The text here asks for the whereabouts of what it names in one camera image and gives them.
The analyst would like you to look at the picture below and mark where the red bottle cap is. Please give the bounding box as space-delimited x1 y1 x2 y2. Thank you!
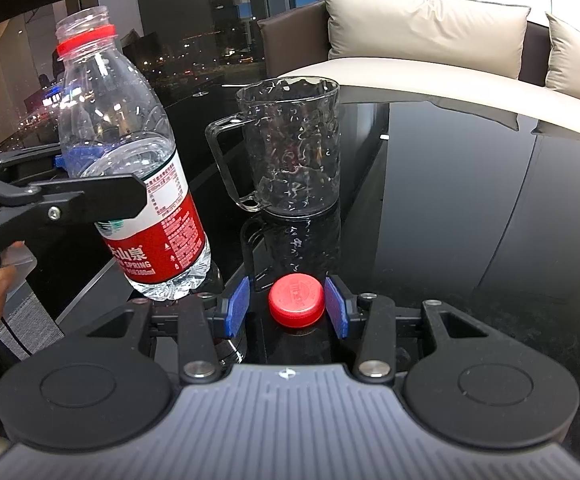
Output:
268 275 326 329

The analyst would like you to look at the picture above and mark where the brown and beige sofa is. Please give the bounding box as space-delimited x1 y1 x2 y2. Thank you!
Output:
257 0 580 147

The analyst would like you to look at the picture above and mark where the clear plastic water bottle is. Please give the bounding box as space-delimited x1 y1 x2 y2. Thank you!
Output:
55 6 211 302

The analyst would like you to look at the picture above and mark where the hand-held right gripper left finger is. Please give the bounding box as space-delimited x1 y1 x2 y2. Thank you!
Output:
87 276 251 386

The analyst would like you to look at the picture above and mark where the grey woven cloth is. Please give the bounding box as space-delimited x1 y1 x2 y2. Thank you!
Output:
0 290 64 362

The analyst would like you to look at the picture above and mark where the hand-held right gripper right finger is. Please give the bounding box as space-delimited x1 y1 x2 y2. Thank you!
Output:
324 275 503 386

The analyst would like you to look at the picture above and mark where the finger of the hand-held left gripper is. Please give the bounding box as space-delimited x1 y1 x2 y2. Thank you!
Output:
0 174 148 273
0 144 121 182

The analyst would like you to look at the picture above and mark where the clear glass cup with handle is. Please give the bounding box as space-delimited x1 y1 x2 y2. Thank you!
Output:
205 76 341 219

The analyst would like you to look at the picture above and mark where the beige sofa cushion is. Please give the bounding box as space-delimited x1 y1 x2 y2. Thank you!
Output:
317 0 531 80
544 11 580 111

